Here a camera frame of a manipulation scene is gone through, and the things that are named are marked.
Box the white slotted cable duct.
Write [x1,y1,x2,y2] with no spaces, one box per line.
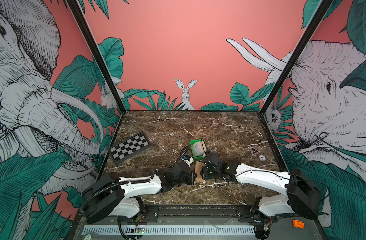
[82,225,255,236]

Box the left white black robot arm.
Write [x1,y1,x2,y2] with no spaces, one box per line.
[79,161,197,224]

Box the black mounting rail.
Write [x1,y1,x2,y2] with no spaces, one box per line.
[86,204,271,225]

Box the black frame post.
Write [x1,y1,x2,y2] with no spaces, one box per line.
[259,0,333,115]
[67,0,126,115]

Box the triangle marker sticker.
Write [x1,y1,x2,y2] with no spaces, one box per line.
[249,147,260,157]

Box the right black frame post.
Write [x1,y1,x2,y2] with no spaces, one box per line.
[259,0,333,115]

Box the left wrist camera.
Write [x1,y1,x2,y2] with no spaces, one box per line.
[182,155,194,167]

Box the black white checkerboard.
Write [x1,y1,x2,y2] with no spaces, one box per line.
[110,132,151,165]

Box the orange connector block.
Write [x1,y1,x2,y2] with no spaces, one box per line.
[292,220,305,229]

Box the tan leather card holder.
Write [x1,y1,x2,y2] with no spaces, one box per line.
[194,162,205,183]

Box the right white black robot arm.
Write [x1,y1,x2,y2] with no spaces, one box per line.
[201,151,321,223]

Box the green plastic card tray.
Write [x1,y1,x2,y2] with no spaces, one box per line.
[190,139,207,160]

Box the left black frame post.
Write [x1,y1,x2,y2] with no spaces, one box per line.
[67,0,126,115]

